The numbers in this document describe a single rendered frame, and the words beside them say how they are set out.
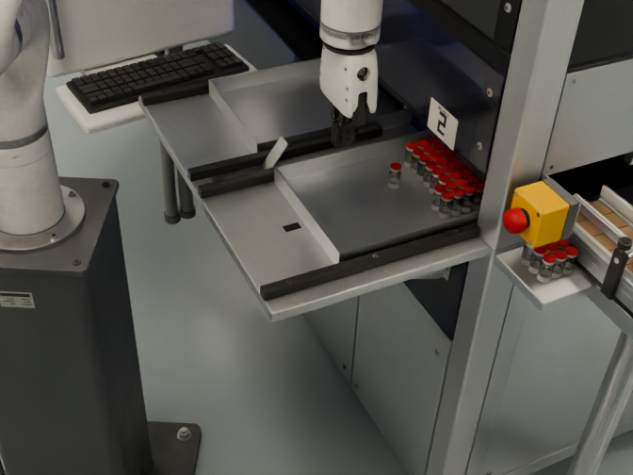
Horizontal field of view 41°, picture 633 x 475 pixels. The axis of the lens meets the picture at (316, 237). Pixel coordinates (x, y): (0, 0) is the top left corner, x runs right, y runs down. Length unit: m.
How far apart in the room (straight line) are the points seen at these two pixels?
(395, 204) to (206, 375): 1.03
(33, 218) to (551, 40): 0.87
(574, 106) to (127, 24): 1.12
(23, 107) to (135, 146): 1.90
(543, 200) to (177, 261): 1.62
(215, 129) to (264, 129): 0.10
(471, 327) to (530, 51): 0.56
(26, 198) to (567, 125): 0.87
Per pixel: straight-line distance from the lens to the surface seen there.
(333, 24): 1.18
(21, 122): 1.40
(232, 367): 2.42
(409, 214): 1.52
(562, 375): 1.92
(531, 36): 1.28
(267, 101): 1.81
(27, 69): 1.43
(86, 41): 2.08
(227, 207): 1.51
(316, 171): 1.60
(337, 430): 2.29
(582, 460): 1.74
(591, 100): 1.40
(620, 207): 1.51
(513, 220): 1.34
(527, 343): 1.74
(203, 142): 1.68
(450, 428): 1.82
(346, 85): 1.22
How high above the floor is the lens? 1.81
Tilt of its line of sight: 40 degrees down
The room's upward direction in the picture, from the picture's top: 3 degrees clockwise
